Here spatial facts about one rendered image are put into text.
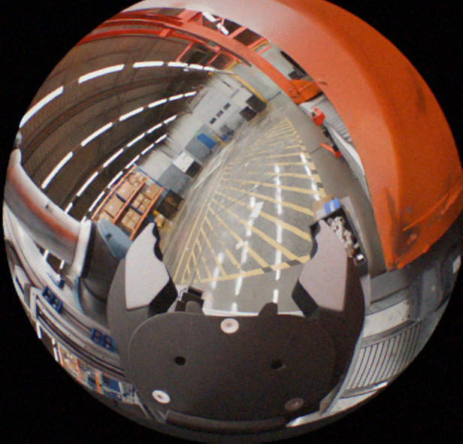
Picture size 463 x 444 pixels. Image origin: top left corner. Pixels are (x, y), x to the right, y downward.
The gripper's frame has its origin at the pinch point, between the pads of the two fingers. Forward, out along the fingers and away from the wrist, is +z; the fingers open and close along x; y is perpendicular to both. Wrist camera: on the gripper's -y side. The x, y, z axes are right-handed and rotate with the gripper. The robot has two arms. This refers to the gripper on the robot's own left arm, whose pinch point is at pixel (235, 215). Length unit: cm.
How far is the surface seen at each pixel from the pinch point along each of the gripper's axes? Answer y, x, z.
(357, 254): 17.5, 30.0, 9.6
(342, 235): 15.6, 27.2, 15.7
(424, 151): -8.9, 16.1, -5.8
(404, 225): 0.1, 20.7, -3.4
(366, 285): 25.7, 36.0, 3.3
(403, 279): 35, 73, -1
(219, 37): -153, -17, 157
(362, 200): 27, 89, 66
